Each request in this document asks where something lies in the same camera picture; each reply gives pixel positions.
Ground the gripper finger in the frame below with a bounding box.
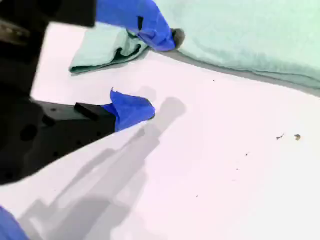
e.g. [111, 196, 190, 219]
[51, 0, 186, 53]
[24, 87, 156, 176]

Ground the pale green T-shirt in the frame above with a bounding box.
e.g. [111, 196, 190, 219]
[69, 0, 320, 98]

